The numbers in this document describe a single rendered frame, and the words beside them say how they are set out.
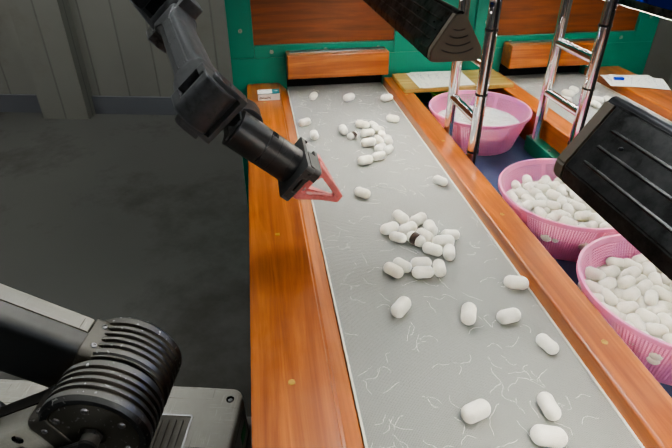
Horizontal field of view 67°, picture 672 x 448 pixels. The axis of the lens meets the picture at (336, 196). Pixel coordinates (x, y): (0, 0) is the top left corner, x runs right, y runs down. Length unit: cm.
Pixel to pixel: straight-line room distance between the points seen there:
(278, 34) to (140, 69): 205
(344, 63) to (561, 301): 97
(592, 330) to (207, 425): 63
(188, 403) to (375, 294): 42
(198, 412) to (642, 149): 81
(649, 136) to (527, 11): 133
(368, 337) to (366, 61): 98
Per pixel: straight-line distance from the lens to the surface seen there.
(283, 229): 87
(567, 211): 105
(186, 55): 81
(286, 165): 73
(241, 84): 157
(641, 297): 90
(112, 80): 361
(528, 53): 170
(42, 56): 364
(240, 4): 152
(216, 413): 98
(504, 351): 73
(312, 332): 68
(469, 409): 63
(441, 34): 78
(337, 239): 88
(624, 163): 44
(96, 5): 351
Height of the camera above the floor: 126
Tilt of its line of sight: 31 degrees down
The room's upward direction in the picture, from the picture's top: straight up
